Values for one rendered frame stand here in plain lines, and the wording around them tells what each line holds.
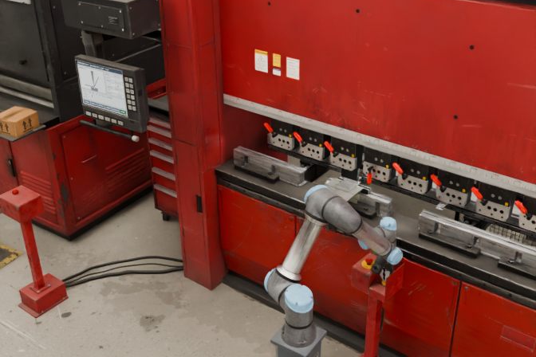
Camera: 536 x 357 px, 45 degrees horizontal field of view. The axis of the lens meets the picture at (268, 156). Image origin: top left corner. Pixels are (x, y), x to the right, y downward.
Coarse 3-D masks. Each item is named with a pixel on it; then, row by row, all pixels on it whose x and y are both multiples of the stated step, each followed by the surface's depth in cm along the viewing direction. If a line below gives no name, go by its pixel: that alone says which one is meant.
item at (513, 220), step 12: (300, 156) 396; (336, 168) 381; (372, 180) 368; (396, 180) 357; (408, 192) 356; (432, 192) 346; (468, 204) 335; (480, 216) 333; (516, 216) 321; (516, 228) 323
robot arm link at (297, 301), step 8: (288, 288) 269; (296, 288) 269; (304, 288) 269; (280, 296) 271; (288, 296) 265; (296, 296) 265; (304, 296) 265; (312, 296) 267; (280, 304) 272; (288, 304) 265; (296, 304) 263; (304, 304) 263; (312, 304) 267; (288, 312) 267; (296, 312) 264; (304, 312) 264; (312, 312) 269; (288, 320) 269; (296, 320) 266; (304, 320) 266
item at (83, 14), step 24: (72, 0) 342; (96, 0) 332; (120, 0) 323; (144, 0) 331; (72, 24) 349; (96, 24) 338; (120, 24) 328; (144, 24) 334; (96, 48) 364; (96, 120) 385
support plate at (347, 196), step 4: (332, 180) 350; (336, 180) 350; (328, 184) 346; (332, 184) 346; (332, 188) 342; (336, 188) 342; (356, 188) 342; (360, 188) 342; (336, 192) 339; (340, 192) 338; (344, 192) 338; (352, 192) 338; (356, 192) 338; (340, 196) 335; (344, 196) 335; (348, 196) 335; (352, 196) 335; (348, 200) 332
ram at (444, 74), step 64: (256, 0) 335; (320, 0) 311; (384, 0) 290; (448, 0) 272; (320, 64) 325; (384, 64) 302; (448, 64) 282; (512, 64) 265; (320, 128) 341; (384, 128) 316; (448, 128) 294; (512, 128) 276
